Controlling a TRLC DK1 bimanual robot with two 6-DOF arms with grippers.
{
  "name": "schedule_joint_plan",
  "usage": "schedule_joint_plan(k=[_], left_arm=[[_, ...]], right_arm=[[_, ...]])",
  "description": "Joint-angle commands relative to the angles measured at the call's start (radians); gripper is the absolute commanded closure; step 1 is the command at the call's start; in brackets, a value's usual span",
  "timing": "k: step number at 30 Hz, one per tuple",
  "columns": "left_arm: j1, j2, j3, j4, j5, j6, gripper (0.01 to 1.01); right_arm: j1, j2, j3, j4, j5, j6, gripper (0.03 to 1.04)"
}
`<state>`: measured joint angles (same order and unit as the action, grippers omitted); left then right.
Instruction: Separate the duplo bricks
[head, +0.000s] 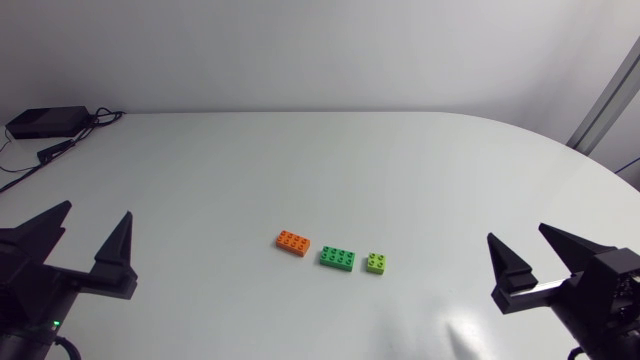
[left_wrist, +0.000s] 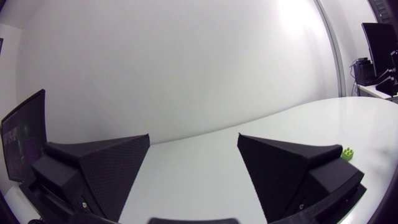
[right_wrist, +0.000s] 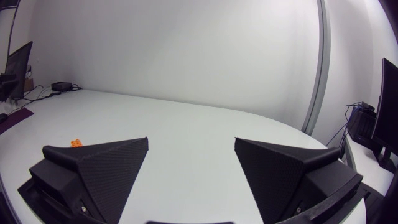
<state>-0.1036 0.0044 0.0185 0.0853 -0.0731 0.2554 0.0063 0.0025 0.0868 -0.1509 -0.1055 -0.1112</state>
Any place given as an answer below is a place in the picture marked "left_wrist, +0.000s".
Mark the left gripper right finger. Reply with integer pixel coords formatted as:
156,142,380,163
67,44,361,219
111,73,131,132
237,133,365,223

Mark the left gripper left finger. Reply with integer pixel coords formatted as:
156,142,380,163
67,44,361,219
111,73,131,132
30,134,151,223

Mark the lime green toy brick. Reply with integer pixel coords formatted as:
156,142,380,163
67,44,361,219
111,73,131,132
340,147,355,162

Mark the black computer monitor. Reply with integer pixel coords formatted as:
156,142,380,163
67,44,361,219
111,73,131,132
361,22,398,79

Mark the dark screen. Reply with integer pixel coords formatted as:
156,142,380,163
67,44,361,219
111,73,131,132
0,88,48,183

